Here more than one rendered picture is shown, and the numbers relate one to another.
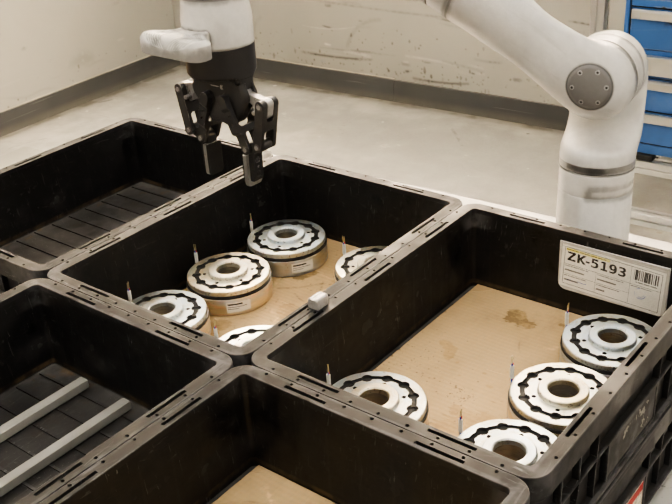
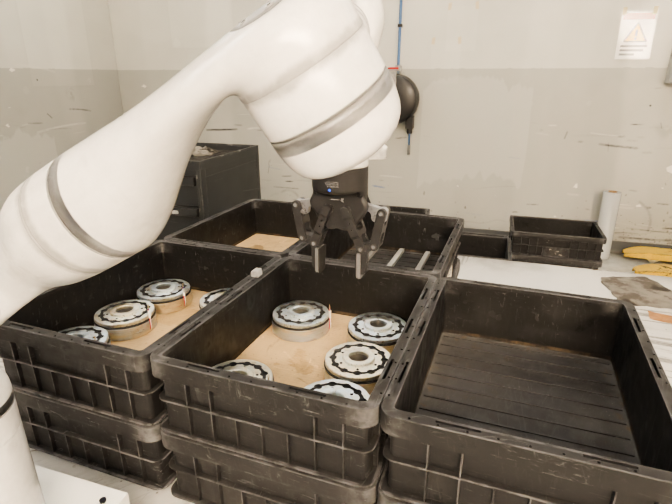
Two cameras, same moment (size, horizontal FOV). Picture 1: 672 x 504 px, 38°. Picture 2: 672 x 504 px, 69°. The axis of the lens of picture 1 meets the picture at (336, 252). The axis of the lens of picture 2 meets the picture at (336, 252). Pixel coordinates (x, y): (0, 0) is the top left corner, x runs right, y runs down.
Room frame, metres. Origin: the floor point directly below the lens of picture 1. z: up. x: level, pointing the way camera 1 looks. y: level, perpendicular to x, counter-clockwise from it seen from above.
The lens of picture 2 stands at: (1.62, -0.11, 1.26)
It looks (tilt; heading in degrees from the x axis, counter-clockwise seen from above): 20 degrees down; 161
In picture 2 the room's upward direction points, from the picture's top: straight up
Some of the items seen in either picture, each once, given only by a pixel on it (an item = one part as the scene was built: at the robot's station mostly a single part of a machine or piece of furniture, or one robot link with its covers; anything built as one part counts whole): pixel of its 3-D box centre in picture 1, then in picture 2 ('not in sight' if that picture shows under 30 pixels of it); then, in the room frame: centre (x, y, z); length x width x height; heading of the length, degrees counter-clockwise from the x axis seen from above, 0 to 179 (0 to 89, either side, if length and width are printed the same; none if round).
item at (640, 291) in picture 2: not in sight; (640, 289); (0.73, 1.09, 0.71); 0.22 x 0.19 x 0.01; 143
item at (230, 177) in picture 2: not in sight; (201, 232); (-1.06, 0.03, 0.45); 0.60 x 0.45 x 0.90; 143
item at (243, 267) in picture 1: (228, 270); (358, 357); (1.03, 0.13, 0.86); 0.05 x 0.05 x 0.01
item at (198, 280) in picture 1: (228, 273); (358, 360); (1.03, 0.13, 0.86); 0.10 x 0.10 x 0.01
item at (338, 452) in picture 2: (269, 283); (317, 346); (0.99, 0.08, 0.87); 0.40 x 0.30 x 0.11; 140
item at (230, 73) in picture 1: (223, 78); (340, 194); (1.01, 0.11, 1.11); 0.08 x 0.08 x 0.09
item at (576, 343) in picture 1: (612, 341); (74, 342); (0.84, -0.28, 0.86); 0.10 x 0.10 x 0.01
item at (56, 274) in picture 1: (265, 244); (316, 317); (0.99, 0.08, 0.92); 0.40 x 0.30 x 0.02; 140
